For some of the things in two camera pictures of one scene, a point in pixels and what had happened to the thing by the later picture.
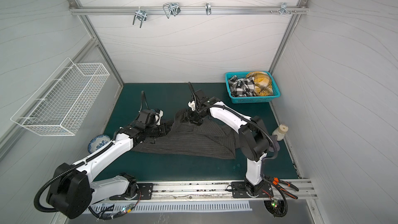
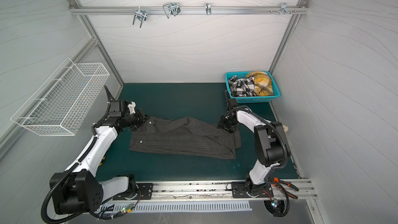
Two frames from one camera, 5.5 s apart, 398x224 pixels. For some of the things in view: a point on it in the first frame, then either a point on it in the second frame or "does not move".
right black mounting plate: x=239 y=190 does not move
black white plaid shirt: x=242 y=87 does not move
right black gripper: x=193 y=117 → x=225 y=123
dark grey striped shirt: x=183 y=136 does not move
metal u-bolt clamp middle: x=171 y=8 does not move
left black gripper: x=164 y=132 → x=142 y=118
